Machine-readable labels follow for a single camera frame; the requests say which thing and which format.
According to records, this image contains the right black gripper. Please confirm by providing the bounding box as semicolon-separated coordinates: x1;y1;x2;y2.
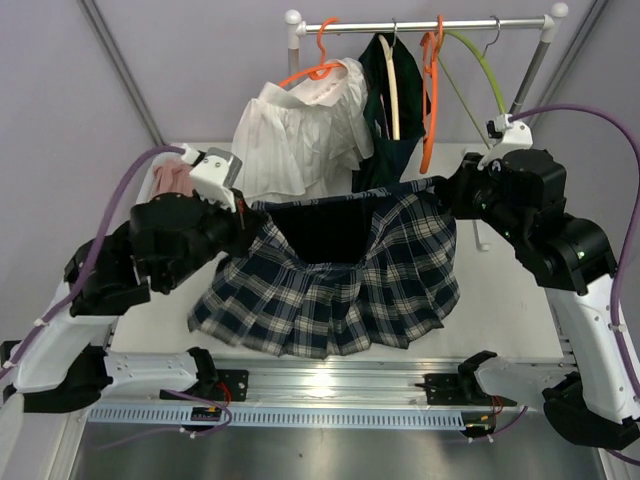
437;152;530;247

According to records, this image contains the empty orange hanger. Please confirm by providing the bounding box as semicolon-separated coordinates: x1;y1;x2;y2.
419;15;444;174

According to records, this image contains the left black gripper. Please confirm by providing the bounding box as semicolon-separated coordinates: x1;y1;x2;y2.
164;186;269;290

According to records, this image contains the navy white plaid skirt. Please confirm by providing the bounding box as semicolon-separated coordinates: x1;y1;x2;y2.
187;177;460;359

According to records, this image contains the cream hanger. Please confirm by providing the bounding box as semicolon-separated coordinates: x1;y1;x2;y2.
378;20;401;141

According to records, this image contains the dark green plaid skirt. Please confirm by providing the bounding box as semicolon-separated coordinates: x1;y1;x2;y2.
352;33;425;192

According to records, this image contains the slotted cable duct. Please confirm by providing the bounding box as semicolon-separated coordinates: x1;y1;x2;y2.
89;404;465;431

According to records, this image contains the white clothes rack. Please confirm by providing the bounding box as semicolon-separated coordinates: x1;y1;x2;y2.
284;2;571;251

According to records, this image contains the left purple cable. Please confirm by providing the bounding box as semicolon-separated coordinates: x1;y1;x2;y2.
0;144;236;441

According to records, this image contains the orange hanger with dress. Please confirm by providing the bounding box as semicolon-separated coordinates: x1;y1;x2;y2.
278;17;345;88

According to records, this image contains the purple cable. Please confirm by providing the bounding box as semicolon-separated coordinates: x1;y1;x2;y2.
0;144;236;441
459;103;640;466

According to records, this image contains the white ruffled dress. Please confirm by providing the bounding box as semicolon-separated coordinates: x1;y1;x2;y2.
231;58;374;204

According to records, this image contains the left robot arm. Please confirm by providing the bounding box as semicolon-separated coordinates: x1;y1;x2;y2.
1;191;267;413

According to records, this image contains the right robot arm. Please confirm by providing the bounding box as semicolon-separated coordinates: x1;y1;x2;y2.
435;149;639;451

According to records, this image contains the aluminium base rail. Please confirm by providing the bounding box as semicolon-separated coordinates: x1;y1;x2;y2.
213;355;463;409

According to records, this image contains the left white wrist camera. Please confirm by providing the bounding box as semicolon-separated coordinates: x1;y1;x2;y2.
181;143;243;213

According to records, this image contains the pink garment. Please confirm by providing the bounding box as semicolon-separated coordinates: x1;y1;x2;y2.
151;159;193;198

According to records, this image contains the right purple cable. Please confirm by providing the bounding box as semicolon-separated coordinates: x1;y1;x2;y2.
459;103;640;466

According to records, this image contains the white plastic basket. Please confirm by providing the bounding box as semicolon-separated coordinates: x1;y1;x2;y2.
136;153;188;204

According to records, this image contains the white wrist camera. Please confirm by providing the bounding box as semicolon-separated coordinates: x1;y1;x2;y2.
478;114;533;170
181;143;243;213

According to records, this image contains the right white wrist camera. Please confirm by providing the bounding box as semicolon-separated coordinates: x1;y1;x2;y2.
478;114;533;170

